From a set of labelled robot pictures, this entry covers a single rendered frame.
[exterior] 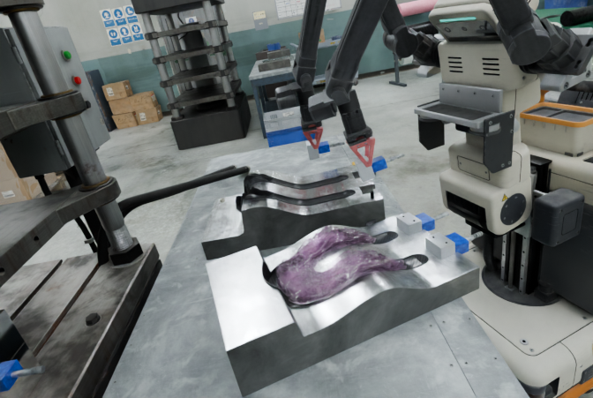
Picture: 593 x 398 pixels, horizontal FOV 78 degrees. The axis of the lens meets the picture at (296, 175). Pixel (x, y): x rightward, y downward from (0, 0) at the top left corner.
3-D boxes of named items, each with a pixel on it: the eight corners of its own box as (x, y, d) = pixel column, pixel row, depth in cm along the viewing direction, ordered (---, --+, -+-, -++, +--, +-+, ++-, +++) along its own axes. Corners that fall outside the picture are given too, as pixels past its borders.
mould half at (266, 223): (364, 187, 124) (360, 150, 119) (386, 227, 101) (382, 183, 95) (220, 214, 125) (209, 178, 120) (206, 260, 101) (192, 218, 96)
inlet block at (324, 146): (344, 147, 132) (341, 133, 130) (347, 152, 127) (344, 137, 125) (308, 155, 132) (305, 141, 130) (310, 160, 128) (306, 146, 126)
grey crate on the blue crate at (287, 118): (313, 115, 459) (311, 103, 453) (317, 123, 421) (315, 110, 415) (266, 124, 460) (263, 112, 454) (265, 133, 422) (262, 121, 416)
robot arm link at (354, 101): (352, 86, 92) (355, 84, 97) (326, 95, 94) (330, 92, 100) (360, 113, 94) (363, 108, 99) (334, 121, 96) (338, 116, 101)
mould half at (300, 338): (402, 230, 98) (400, 194, 93) (479, 289, 75) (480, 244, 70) (218, 302, 85) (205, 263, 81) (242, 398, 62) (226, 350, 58)
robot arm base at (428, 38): (451, 41, 116) (425, 41, 126) (434, 27, 112) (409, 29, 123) (439, 66, 117) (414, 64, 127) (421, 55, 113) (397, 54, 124)
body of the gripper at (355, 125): (349, 144, 94) (340, 116, 92) (344, 137, 104) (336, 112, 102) (373, 135, 94) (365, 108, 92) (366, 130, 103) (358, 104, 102)
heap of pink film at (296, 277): (368, 232, 89) (365, 204, 86) (414, 273, 74) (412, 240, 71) (267, 270, 83) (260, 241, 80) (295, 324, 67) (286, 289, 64)
